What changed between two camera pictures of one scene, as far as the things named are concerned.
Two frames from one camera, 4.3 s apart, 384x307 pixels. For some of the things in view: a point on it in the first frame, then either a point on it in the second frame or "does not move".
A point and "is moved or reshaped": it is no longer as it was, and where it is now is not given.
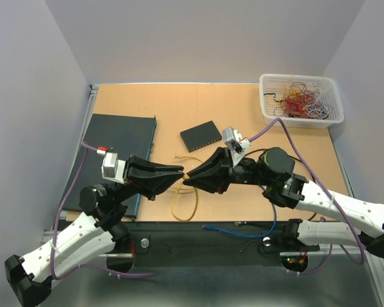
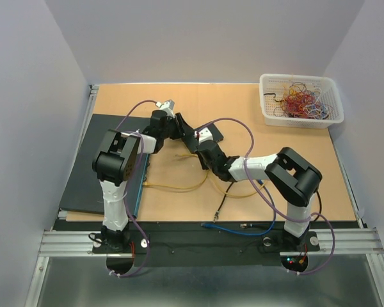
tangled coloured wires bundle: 301,102 does not move
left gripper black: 153,178 to 182,124
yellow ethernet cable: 185,177 is moved or reshaped
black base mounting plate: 210,244 does not move
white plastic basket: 300,101 does not move
